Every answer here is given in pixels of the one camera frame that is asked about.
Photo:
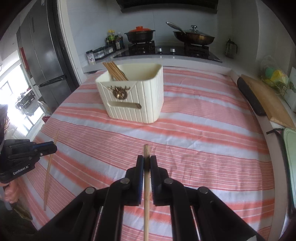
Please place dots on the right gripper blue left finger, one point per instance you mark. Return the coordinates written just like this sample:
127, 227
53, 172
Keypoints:
139, 177

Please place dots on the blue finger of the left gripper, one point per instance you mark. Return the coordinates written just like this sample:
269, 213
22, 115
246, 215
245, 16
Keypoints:
43, 149

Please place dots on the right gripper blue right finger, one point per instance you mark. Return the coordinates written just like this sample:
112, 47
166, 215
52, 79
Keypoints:
155, 181

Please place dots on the person's left hand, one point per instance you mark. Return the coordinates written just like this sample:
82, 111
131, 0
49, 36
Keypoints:
11, 192

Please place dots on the pink striped table cloth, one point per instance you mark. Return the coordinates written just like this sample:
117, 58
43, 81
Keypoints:
206, 135

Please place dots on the cream ribbed utensil holder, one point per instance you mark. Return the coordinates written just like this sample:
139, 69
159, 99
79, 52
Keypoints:
138, 99

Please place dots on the grey refrigerator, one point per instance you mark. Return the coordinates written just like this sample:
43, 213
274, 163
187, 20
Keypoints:
44, 53

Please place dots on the black gas stove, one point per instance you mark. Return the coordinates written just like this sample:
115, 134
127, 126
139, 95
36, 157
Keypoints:
188, 50

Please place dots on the wooden cutting board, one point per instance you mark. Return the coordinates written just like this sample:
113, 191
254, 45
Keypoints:
270, 102

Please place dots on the black pot orange lid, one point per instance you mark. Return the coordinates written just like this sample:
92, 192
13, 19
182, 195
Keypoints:
140, 35

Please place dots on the green cutting board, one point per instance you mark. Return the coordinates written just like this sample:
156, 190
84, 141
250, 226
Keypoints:
289, 138

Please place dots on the dark glass jug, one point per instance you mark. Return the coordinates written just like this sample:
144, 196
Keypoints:
231, 49

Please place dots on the wok with glass lid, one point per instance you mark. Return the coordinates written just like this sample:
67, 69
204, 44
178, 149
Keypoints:
192, 36

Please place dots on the plastic bag with produce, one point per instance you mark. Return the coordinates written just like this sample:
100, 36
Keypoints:
273, 76

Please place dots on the black range hood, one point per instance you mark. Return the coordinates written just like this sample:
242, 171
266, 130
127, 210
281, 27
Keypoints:
136, 5

